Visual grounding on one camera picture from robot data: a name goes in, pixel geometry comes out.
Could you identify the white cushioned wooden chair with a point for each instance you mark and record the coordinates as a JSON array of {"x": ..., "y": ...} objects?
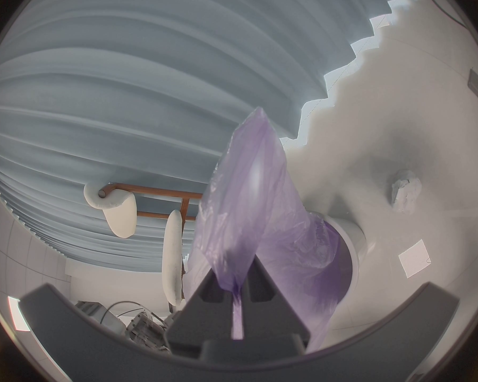
[{"x": 121, "y": 217}]

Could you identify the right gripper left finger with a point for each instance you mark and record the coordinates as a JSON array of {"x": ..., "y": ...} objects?
[{"x": 191, "y": 320}]

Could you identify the purple plastic bag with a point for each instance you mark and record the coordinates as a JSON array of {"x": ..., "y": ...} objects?
[{"x": 255, "y": 181}]

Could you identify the crumpled white paper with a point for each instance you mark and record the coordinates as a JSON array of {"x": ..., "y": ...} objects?
[{"x": 406, "y": 191}]

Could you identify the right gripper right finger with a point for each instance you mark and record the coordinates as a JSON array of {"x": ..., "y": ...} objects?
[{"x": 271, "y": 312}]

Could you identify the white trash bin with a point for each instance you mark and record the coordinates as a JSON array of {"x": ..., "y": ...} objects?
[{"x": 360, "y": 239}]

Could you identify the pale blue curtain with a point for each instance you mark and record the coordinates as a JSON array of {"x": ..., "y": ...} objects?
[{"x": 143, "y": 74}]

